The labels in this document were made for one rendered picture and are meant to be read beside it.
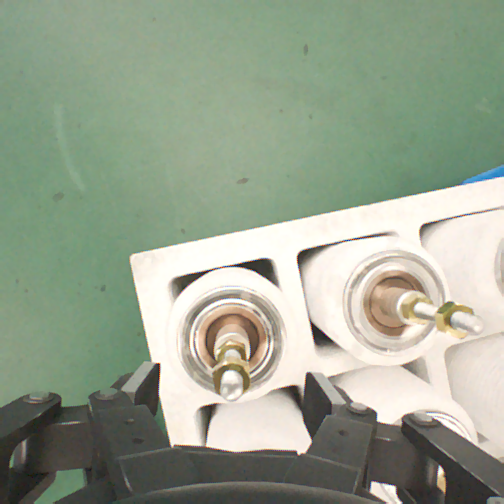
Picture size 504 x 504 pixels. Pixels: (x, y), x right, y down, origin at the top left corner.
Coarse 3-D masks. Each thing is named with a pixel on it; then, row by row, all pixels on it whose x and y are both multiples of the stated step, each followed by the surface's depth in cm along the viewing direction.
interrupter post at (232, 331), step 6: (234, 324) 25; (222, 330) 24; (228, 330) 23; (234, 330) 23; (240, 330) 24; (222, 336) 22; (228, 336) 22; (234, 336) 22; (240, 336) 22; (246, 336) 23; (216, 342) 22; (222, 342) 22; (246, 342) 22; (216, 348) 22; (246, 348) 22
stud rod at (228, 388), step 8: (232, 352) 20; (224, 376) 16; (232, 376) 16; (240, 376) 16; (224, 384) 15; (232, 384) 15; (240, 384) 15; (224, 392) 15; (232, 392) 15; (240, 392) 15; (232, 400) 15
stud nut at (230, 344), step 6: (228, 342) 20; (234, 342) 21; (240, 342) 21; (222, 348) 20; (228, 348) 20; (234, 348) 20; (240, 348) 20; (216, 354) 20; (222, 354) 20; (240, 354) 20; (246, 354) 21; (246, 360) 20
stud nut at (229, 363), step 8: (224, 360) 17; (232, 360) 17; (240, 360) 17; (216, 368) 17; (224, 368) 17; (232, 368) 17; (240, 368) 17; (248, 368) 17; (216, 376) 17; (248, 376) 17; (216, 384) 17; (248, 384) 17; (216, 392) 17
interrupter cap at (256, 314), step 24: (216, 288) 25; (240, 288) 25; (192, 312) 25; (216, 312) 25; (240, 312) 25; (264, 312) 25; (192, 336) 25; (216, 336) 25; (264, 336) 25; (192, 360) 25; (216, 360) 25; (264, 360) 25; (264, 384) 25
